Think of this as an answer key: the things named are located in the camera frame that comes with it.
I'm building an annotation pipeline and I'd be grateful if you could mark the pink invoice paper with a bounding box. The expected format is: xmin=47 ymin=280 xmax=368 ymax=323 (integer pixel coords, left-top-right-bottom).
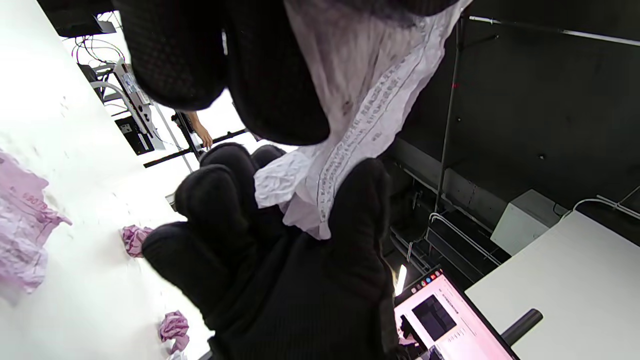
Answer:
xmin=0 ymin=150 xmax=73 ymax=301
xmin=121 ymin=225 xmax=153 ymax=258
xmin=159 ymin=311 xmax=191 ymax=355

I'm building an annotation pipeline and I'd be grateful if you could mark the grey box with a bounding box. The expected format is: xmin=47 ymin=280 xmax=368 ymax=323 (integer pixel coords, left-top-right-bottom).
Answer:
xmin=490 ymin=189 xmax=571 ymax=256

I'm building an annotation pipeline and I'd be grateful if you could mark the white metal tube frame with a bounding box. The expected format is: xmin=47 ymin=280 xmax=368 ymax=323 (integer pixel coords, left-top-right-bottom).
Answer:
xmin=427 ymin=212 xmax=502 ymax=267

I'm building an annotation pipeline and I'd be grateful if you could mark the black computer tower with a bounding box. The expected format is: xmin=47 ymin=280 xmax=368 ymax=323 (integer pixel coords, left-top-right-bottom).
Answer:
xmin=115 ymin=115 xmax=156 ymax=157

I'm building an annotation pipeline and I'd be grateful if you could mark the white desk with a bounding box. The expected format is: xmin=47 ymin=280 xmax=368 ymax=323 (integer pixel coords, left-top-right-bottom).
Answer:
xmin=465 ymin=210 xmax=640 ymax=360

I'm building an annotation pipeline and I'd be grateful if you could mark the black cable bundle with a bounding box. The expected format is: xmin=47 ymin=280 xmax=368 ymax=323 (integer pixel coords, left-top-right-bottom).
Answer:
xmin=71 ymin=36 xmax=127 ymax=67

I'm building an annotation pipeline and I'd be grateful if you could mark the white cable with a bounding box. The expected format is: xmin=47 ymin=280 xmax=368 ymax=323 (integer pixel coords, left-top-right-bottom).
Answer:
xmin=560 ymin=185 xmax=640 ymax=221

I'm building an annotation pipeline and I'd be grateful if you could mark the person's left hand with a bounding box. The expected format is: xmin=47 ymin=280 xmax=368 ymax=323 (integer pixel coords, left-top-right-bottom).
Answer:
xmin=141 ymin=142 xmax=401 ymax=360

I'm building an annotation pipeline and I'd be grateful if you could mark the black standing desk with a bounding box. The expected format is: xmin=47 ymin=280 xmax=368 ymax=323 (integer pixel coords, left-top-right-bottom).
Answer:
xmin=144 ymin=112 xmax=249 ymax=169

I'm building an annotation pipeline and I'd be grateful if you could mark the black light stand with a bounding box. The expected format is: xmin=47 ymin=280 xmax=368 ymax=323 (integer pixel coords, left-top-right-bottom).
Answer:
xmin=433 ymin=14 xmax=501 ymax=216

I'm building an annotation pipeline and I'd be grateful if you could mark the person's right hand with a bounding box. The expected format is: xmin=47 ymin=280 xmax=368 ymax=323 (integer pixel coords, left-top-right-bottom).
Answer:
xmin=112 ymin=0 xmax=461 ymax=147

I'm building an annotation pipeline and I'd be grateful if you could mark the open laptop computer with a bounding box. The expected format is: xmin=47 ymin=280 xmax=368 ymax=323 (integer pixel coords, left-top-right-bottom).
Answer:
xmin=394 ymin=267 xmax=521 ymax=360

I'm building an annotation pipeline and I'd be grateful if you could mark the black cylinder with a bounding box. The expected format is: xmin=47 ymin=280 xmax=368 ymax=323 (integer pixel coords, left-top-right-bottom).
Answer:
xmin=500 ymin=308 xmax=544 ymax=347

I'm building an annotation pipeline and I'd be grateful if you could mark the brown side table white frame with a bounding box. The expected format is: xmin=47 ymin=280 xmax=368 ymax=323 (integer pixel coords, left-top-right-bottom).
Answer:
xmin=89 ymin=62 xmax=167 ymax=151

